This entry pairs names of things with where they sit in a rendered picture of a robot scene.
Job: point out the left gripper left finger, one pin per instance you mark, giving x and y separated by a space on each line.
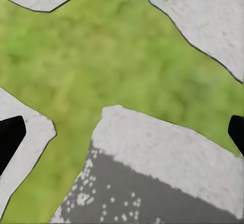
12 132

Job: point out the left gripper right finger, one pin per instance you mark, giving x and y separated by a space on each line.
236 131

